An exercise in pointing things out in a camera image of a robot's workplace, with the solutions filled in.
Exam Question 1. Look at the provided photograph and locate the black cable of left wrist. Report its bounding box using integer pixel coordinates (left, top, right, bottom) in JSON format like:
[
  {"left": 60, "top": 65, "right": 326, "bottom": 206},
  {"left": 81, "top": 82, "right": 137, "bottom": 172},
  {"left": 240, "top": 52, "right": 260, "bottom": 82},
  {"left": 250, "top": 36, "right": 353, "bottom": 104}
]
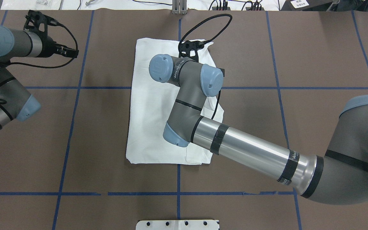
[{"left": 7, "top": 20, "right": 79, "bottom": 69}]

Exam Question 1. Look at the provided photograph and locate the aluminium frame post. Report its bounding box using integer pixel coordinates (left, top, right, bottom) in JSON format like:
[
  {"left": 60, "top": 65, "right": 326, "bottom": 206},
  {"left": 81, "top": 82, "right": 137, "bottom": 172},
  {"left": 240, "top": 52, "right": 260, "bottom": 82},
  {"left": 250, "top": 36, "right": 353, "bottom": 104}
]
[{"left": 172, "top": 0, "right": 188, "bottom": 15}]

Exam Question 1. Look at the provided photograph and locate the white central mounting column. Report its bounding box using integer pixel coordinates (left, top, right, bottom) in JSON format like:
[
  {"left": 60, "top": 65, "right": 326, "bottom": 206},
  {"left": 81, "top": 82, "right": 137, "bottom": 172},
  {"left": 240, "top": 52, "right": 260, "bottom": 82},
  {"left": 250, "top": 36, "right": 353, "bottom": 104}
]
[{"left": 135, "top": 219, "right": 220, "bottom": 230}]

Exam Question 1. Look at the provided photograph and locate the black cable of right wrist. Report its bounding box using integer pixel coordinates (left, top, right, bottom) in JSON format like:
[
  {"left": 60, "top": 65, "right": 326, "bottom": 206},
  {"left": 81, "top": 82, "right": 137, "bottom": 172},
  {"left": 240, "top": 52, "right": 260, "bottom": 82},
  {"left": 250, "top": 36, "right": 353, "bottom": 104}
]
[{"left": 179, "top": 13, "right": 233, "bottom": 120}]

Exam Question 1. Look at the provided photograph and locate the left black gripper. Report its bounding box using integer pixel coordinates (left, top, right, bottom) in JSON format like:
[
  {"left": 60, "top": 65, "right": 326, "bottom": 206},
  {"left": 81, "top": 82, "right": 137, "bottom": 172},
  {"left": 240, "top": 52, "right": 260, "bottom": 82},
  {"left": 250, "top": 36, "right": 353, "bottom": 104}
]
[{"left": 42, "top": 37, "right": 79, "bottom": 58}]

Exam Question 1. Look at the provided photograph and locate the white long-sleeve printed shirt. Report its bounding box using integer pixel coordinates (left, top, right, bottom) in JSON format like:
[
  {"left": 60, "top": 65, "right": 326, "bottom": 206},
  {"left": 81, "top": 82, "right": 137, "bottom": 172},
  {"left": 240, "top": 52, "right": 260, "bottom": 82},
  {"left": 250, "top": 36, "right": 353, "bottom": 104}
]
[{"left": 126, "top": 38, "right": 213, "bottom": 165}]

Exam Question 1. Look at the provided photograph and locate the black cable of wrist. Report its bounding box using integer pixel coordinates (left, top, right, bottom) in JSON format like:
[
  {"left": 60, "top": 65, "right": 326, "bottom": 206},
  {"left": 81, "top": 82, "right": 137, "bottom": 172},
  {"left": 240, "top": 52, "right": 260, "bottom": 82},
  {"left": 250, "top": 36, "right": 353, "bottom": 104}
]
[
  {"left": 179, "top": 13, "right": 233, "bottom": 120},
  {"left": 7, "top": 20, "right": 79, "bottom": 69}
]

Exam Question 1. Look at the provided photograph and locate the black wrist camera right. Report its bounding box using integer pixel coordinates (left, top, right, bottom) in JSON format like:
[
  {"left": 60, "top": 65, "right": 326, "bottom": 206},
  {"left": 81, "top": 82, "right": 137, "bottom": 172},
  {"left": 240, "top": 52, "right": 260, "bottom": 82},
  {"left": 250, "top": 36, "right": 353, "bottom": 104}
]
[{"left": 178, "top": 40, "right": 206, "bottom": 62}]

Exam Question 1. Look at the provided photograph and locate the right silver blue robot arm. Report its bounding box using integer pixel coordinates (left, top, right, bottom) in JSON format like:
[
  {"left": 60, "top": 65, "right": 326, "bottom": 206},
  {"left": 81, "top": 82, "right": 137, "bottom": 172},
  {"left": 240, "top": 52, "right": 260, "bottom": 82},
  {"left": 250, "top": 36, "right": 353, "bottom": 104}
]
[{"left": 149, "top": 54, "right": 368, "bottom": 205}]

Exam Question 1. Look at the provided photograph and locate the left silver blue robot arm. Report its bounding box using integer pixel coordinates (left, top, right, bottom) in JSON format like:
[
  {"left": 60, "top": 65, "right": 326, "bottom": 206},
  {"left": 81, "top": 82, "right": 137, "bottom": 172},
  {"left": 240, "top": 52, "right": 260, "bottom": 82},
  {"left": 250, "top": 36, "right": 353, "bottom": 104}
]
[{"left": 0, "top": 25, "right": 79, "bottom": 130}]

